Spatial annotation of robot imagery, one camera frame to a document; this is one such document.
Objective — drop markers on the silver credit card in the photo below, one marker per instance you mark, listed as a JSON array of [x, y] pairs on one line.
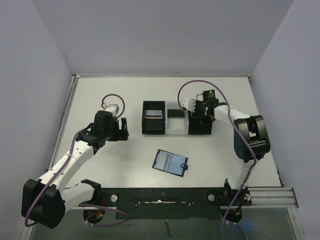
[[153, 114]]

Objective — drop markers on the black white card tray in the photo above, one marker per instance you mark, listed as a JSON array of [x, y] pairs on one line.
[[175, 121]]

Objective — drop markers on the white silver card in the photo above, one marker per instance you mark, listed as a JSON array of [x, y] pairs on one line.
[[167, 161]]

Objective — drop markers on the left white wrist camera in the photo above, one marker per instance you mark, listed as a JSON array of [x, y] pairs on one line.
[[111, 108]]

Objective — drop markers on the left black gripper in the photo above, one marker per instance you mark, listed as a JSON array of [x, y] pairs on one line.
[[119, 131]]

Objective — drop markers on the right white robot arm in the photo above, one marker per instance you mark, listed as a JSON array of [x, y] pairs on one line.
[[250, 137]]

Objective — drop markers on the aluminium frame rail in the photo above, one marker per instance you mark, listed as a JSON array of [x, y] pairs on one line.
[[273, 197]]

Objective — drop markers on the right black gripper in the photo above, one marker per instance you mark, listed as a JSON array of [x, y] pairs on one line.
[[200, 110]]

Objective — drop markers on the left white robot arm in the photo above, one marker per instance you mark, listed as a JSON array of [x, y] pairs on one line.
[[46, 199]]

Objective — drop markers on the blue leather card holder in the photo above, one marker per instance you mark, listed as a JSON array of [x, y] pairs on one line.
[[178, 164]]

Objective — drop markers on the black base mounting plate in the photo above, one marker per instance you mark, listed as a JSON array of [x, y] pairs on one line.
[[210, 203]]

